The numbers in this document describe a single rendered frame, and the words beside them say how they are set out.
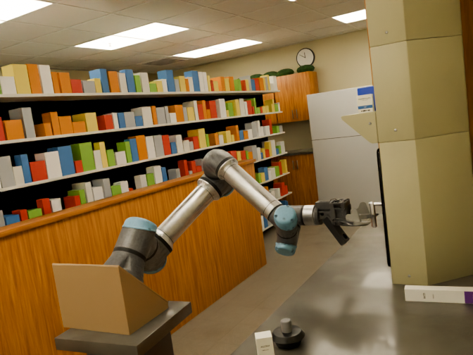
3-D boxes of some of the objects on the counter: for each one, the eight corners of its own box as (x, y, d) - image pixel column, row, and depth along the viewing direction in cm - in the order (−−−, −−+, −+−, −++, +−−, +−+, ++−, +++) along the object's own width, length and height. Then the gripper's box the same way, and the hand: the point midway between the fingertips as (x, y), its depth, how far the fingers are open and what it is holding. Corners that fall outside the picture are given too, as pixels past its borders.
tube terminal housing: (481, 256, 168) (465, 39, 160) (477, 289, 141) (457, 29, 132) (409, 253, 181) (390, 53, 172) (392, 284, 153) (369, 47, 145)
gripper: (307, 206, 161) (367, 205, 150) (324, 196, 175) (379, 194, 165) (310, 230, 162) (369, 231, 151) (326, 218, 176) (381, 218, 166)
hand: (373, 220), depth 159 cm, fingers open, 11 cm apart
